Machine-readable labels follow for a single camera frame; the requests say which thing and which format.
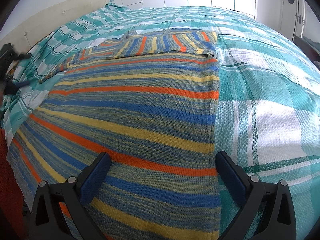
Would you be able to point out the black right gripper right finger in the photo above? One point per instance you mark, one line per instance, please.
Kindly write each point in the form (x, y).
(278, 219)

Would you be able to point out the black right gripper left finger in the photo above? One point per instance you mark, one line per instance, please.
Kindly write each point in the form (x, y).
(47, 220)

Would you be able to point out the multicolour striped knit sweater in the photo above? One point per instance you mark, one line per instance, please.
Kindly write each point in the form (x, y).
(149, 101)

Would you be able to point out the cream upholstered headboard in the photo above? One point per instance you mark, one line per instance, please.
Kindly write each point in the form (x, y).
(38, 26)

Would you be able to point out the teal white plaid bedspread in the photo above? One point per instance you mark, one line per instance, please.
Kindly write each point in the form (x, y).
(267, 117)

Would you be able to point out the white door with handle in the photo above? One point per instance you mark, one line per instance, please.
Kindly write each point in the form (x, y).
(292, 19)

